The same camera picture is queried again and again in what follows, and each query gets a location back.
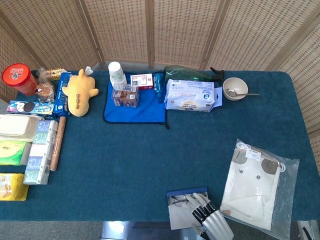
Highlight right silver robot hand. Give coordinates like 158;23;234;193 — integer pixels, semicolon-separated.
185;191;235;240

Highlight grey blue glasses pouch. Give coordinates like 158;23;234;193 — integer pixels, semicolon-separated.
166;186;209;231

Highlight black eyeglasses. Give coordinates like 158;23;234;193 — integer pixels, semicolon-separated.
170;195;191;207

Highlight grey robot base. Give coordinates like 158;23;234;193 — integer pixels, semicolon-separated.
99;221;208;240

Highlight bagged white cloth package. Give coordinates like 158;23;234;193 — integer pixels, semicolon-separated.
219;138;300;240

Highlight teal table cloth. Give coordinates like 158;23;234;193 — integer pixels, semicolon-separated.
0;69;320;222

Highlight white wet wipes pack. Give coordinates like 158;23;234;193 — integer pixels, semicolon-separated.
163;78;216;113

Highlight metal spoon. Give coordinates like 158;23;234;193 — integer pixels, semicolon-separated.
225;88;260;97

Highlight blue cloth mat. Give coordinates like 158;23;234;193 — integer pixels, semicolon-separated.
103;72;171;130

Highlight beige bowl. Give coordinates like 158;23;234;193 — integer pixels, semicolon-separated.
222;77;249;102

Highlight small blue bottle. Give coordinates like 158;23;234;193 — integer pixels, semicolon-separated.
153;73;165;104

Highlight green spray bottle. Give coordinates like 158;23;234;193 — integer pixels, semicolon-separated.
163;64;225;83

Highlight small brown box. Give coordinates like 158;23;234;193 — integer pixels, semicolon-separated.
110;83;140;109

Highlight red and white box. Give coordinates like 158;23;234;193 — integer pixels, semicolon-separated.
129;73;155;91

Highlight wooden rolling pin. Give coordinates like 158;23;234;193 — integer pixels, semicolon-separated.
49;116;67;172

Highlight stack of paper cups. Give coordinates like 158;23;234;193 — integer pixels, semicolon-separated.
107;61;128;88

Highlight yellow plush toy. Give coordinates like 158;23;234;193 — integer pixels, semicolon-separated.
61;66;100;118

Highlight pastel tissue packet bundle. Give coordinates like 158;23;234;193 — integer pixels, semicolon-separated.
22;119;59;186

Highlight woven wooden folding screen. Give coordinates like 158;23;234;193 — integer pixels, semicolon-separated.
0;0;320;135

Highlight blue cookie box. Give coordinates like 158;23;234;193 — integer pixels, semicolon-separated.
53;71;73;118

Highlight yellow snack bag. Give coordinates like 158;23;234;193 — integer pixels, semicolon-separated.
0;172;30;202

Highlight green tissue pack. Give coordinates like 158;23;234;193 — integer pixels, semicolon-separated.
0;140;32;166

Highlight bagged brown bread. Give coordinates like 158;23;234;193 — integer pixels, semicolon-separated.
34;68;56;103

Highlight small tan printed box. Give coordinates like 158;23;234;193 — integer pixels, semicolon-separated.
44;67;67;81

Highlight Oreo cookie box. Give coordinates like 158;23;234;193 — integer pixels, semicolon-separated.
6;99;56;118

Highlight white clamshell food container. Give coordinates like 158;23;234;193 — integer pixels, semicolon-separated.
0;114;41;143

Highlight red lidded canister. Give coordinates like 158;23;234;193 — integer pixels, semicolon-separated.
1;63;38;97

